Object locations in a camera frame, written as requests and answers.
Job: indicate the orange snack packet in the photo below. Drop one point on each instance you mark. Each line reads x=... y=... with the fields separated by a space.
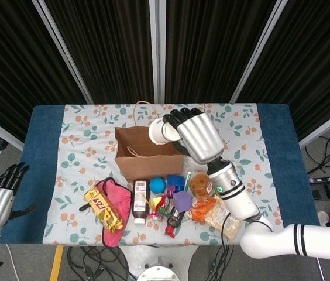
x=201 y=209

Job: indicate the floral print tablecloth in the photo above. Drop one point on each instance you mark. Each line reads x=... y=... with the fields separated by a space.
x=94 y=123

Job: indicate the brown paper bag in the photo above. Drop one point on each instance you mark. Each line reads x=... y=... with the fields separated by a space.
x=153 y=167

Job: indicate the white sneaker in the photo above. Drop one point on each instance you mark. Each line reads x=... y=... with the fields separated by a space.
x=323 y=218

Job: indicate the gold foil snack pack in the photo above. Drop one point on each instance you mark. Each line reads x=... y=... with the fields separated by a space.
x=103 y=209

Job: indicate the blue velvet table cover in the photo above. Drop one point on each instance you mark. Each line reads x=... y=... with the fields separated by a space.
x=42 y=146

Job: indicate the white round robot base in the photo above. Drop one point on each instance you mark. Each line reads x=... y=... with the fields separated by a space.
x=157 y=272

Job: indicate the blue toy building block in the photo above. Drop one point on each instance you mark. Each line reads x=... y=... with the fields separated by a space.
x=174 y=180

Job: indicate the green white marker pen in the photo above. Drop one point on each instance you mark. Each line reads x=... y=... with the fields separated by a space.
x=187 y=183

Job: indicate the pink cloth black trim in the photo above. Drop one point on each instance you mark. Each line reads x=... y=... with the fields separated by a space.
x=118 y=199

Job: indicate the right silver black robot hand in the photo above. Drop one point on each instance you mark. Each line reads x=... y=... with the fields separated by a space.
x=200 y=137

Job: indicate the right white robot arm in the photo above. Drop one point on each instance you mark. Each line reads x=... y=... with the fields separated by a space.
x=235 y=193

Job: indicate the purple foam cube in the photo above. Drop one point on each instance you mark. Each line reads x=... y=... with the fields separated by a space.
x=182 y=201

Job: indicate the beige vacuum food pack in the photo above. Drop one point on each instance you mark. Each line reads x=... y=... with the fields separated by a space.
x=216 y=218

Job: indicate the blue ball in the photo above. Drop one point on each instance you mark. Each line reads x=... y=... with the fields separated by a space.
x=157 y=185

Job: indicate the black curtain partition panel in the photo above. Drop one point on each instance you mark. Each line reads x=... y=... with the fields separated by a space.
x=109 y=44
x=7 y=58
x=211 y=44
x=314 y=58

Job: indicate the brown bottle white cap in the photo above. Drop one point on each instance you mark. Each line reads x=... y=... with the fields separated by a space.
x=140 y=202

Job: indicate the white lidded plastic jar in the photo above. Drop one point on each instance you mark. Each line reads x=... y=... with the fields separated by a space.
x=159 y=131

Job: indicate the purple toy building block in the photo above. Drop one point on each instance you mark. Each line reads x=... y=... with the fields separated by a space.
x=169 y=193

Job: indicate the black bottle red cap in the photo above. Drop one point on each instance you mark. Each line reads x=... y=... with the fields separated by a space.
x=175 y=218

